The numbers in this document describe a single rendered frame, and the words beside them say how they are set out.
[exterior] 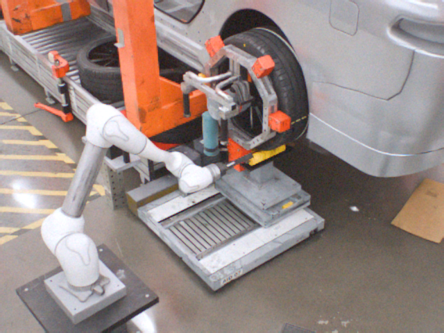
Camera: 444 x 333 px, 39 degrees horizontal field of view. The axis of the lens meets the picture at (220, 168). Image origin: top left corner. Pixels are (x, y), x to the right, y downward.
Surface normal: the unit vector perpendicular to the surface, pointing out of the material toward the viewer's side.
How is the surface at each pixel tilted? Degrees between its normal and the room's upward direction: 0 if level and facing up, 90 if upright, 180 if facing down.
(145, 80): 90
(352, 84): 90
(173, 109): 90
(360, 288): 0
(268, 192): 0
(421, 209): 1
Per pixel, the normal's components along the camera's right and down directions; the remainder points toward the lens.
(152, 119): 0.61, 0.46
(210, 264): -0.02, -0.81
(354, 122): -0.80, 0.36
